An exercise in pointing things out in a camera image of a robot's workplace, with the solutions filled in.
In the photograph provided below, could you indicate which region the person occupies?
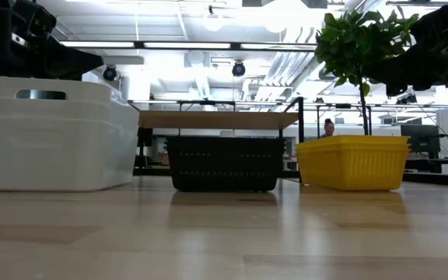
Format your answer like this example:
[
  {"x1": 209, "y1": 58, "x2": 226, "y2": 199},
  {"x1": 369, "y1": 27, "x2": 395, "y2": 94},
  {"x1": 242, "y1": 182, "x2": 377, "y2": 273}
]
[{"x1": 323, "y1": 117, "x2": 337, "y2": 139}]

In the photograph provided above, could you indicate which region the black ceiling spotlight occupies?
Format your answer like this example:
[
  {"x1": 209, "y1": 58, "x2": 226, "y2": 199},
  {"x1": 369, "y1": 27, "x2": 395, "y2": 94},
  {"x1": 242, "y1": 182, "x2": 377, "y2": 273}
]
[
  {"x1": 102, "y1": 65, "x2": 118, "y2": 82},
  {"x1": 231, "y1": 61, "x2": 247, "y2": 78}
]

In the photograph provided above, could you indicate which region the wooden shelf with black frame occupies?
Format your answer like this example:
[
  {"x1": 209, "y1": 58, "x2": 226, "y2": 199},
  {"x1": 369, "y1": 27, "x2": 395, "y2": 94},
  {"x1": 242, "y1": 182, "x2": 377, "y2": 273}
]
[{"x1": 126, "y1": 96, "x2": 306, "y2": 184}]

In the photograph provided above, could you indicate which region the black box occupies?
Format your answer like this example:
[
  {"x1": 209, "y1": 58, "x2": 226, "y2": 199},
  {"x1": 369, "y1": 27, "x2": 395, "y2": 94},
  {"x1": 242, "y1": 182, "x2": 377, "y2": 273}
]
[{"x1": 137, "y1": 127, "x2": 154, "y2": 148}]

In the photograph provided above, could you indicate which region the black monitor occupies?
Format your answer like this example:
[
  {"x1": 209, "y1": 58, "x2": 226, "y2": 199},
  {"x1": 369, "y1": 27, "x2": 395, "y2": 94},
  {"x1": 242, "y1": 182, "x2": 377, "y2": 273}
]
[{"x1": 400, "y1": 123, "x2": 442, "y2": 159}]

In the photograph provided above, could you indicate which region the green plant in black pot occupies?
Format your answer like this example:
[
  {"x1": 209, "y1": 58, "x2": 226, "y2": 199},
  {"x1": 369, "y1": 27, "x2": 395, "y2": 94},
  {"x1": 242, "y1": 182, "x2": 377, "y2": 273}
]
[{"x1": 315, "y1": 9, "x2": 420, "y2": 137}]

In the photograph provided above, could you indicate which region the overhead light bar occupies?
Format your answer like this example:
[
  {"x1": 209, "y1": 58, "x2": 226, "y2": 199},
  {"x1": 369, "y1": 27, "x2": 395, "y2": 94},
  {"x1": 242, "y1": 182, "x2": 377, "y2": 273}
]
[{"x1": 58, "y1": 38, "x2": 318, "y2": 54}]

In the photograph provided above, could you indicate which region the black metal frame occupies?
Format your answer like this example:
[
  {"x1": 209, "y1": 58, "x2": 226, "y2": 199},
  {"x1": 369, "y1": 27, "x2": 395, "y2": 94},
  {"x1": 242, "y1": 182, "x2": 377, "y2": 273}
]
[{"x1": 315, "y1": 101, "x2": 373, "y2": 140}]

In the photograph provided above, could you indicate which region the black plastic mesh basket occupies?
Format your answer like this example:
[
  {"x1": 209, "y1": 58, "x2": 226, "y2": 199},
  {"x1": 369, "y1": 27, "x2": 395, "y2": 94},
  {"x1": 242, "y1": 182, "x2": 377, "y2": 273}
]
[
  {"x1": 164, "y1": 135, "x2": 287, "y2": 151},
  {"x1": 165, "y1": 145, "x2": 286, "y2": 193}
]

